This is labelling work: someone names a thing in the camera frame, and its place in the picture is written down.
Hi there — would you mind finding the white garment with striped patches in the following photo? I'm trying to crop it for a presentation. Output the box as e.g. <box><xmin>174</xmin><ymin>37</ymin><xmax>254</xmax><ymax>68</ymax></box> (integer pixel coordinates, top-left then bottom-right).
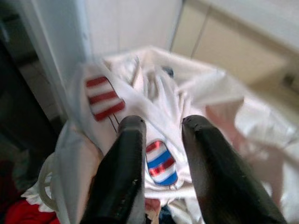
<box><xmin>55</xmin><ymin>45</ymin><xmax>299</xmax><ymax>224</ymax></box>

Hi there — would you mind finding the beige cabinet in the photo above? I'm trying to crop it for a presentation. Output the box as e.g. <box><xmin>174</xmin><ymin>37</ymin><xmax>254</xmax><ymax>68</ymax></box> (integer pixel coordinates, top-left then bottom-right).
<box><xmin>170</xmin><ymin>0</ymin><xmax>299</xmax><ymax>89</ymax></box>

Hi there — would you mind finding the red garment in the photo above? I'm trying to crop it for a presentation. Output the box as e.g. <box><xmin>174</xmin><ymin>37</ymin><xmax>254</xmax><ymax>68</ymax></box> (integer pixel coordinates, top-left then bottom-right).
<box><xmin>0</xmin><ymin>158</ymin><xmax>59</xmax><ymax>224</ymax></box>

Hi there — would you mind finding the white washing machine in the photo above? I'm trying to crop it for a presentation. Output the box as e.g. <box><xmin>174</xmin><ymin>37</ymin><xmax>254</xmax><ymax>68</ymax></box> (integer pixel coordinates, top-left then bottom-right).
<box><xmin>21</xmin><ymin>0</ymin><xmax>185</xmax><ymax>131</ymax></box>

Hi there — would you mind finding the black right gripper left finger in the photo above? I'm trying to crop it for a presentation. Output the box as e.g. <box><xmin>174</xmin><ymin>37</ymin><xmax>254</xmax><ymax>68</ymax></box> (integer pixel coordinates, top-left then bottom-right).
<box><xmin>78</xmin><ymin>115</ymin><xmax>147</xmax><ymax>224</ymax></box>

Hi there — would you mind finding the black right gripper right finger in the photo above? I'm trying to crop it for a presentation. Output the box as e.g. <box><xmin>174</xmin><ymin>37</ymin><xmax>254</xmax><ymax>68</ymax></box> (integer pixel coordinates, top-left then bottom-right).
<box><xmin>181</xmin><ymin>114</ymin><xmax>288</xmax><ymax>224</ymax></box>

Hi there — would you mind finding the white laundry basket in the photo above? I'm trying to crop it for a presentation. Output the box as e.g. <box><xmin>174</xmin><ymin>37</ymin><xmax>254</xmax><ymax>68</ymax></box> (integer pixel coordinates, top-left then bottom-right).
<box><xmin>35</xmin><ymin>154</ymin><xmax>62</xmax><ymax>212</ymax></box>

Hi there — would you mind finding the dark blue garment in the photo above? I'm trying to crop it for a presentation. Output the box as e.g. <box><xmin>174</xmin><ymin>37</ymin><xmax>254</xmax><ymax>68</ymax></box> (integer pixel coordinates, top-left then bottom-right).
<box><xmin>161</xmin><ymin>66</ymin><xmax>176</xmax><ymax>77</ymax></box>

